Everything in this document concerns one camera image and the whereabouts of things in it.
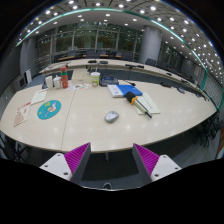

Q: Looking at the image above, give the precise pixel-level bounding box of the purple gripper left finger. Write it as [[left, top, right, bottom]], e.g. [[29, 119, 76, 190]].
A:
[[40, 143, 91, 184]]

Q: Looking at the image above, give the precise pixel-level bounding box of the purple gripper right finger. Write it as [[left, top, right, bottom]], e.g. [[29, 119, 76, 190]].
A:
[[132, 143, 181, 185]]

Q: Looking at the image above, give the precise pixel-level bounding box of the round teal mouse pad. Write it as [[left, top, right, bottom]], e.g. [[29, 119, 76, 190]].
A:
[[37, 100, 61, 120]]

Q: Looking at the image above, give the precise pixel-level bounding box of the blue folder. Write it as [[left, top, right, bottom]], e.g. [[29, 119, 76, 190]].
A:
[[118, 85, 143, 96]]

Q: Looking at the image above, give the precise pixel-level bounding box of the white paper sheet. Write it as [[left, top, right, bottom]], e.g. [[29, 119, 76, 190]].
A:
[[31, 90, 47, 104]]

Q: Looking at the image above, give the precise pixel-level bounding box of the white book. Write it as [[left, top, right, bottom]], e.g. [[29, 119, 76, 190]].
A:
[[108, 85, 123, 98]]

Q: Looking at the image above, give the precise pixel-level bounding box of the white paper cup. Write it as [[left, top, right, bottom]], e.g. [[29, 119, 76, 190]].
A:
[[45, 76, 53, 89]]

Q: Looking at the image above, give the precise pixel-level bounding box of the colourful flyer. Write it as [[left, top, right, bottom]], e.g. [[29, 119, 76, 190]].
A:
[[67, 84, 89, 90]]

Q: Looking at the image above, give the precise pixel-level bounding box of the pale green notebook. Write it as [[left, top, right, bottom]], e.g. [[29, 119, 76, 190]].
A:
[[134, 93, 160, 115]]

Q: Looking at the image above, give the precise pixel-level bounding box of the red tall bottle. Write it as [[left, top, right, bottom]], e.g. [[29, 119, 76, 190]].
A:
[[60, 66, 68, 88]]

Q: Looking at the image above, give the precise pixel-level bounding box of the red white leaflet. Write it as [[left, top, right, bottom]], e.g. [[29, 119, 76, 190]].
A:
[[14, 102, 31, 126]]

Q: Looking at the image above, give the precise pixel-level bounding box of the grey computer mouse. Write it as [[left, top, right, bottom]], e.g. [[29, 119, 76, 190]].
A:
[[105, 111, 119, 123]]

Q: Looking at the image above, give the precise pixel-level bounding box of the white mug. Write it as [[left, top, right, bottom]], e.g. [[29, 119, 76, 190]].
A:
[[53, 76, 61, 89]]

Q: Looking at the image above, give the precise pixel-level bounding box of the white green tub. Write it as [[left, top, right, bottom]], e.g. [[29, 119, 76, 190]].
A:
[[90, 72, 100, 87]]

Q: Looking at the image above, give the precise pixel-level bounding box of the black office chair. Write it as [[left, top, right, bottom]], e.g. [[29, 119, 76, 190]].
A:
[[145, 58, 156, 67]]

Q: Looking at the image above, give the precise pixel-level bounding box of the grey concrete pillar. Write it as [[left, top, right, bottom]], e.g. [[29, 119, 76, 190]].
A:
[[139, 25, 162, 63]]

